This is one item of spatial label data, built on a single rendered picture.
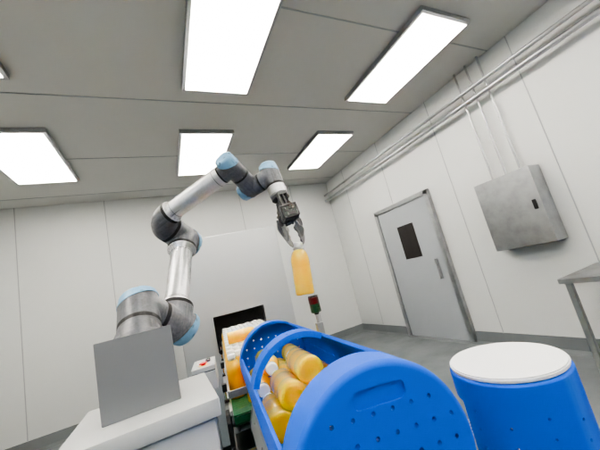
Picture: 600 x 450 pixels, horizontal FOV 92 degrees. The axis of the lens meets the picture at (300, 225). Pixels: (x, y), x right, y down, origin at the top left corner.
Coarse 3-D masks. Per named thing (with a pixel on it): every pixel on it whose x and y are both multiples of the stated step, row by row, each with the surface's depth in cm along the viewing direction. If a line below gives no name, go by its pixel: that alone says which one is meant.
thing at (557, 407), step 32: (480, 384) 72; (512, 384) 68; (544, 384) 65; (576, 384) 67; (480, 416) 72; (512, 416) 67; (544, 416) 65; (576, 416) 64; (480, 448) 74; (512, 448) 67; (544, 448) 64; (576, 448) 63
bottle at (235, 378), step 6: (228, 360) 142; (234, 360) 142; (228, 366) 140; (234, 366) 140; (228, 372) 140; (234, 372) 139; (240, 372) 141; (228, 378) 140; (234, 378) 139; (240, 378) 140; (234, 384) 138; (240, 384) 139; (240, 396) 137
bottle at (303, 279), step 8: (296, 248) 110; (296, 256) 108; (304, 256) 108; (296, 264) 107; (304, 264) 107; (296, 272) 107; (304, 272) 106; (296, 280) 106; (304, 280) 105; (296, 288) 106; (304, 288) 105; (312, 288) 106
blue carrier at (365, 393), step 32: (256, 352) 118; (320, 352) 106; (352, 352) 74; (256, 384) 74; (320, 384) 42; (352, 384) 40; (384, 384) 42; (416, 384) 43; (256, 416) 71; (320, 416) 38; (352, 416) 39; (384, 416) 40; (416, 416) 42; (448, 416) 43; (288, 448) 39; (320, 448) 37; (352, 448) 38; (384, 448) 39; (416, 448) 41; (448, 448) 42
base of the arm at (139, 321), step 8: (136, 312) 82; (144, 312) 83; (152, 312) 85; (128, 320) 80; (136, 320) 80; (144, 320) 80; (152, 320) 82; (160, 320) 86; (120, 328) 80; (128, 328) 77; (136, 328) 76; (144, 328) 77; (152, 328) 78; (120, 336) 75
